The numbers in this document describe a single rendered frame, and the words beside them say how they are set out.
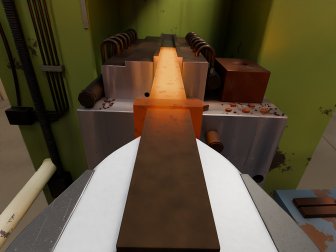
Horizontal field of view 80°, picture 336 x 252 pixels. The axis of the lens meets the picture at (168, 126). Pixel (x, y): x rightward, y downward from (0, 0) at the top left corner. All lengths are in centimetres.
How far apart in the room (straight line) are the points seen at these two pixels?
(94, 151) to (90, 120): 7
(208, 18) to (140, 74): 53
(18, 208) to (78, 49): 42
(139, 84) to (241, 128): 21
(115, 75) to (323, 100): 56
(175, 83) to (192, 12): 68
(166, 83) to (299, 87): 50
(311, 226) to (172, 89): 41
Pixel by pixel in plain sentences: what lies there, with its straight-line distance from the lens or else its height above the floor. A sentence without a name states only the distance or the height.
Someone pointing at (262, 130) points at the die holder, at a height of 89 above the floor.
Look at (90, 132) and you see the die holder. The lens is 41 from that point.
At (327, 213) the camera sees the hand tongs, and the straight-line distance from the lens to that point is 54.
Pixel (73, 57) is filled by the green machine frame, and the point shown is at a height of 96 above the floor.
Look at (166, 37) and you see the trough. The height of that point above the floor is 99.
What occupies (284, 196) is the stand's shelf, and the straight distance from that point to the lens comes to 55.
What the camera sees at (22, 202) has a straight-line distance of 66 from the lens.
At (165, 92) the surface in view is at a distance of 17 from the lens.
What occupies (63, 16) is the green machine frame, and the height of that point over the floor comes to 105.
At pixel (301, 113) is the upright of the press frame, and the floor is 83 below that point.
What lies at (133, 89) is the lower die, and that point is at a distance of 41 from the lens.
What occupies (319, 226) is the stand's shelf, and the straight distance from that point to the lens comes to 53.
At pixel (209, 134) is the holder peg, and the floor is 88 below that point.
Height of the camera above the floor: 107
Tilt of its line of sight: 30 degrees down
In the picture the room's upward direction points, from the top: 2 degrees clockwise
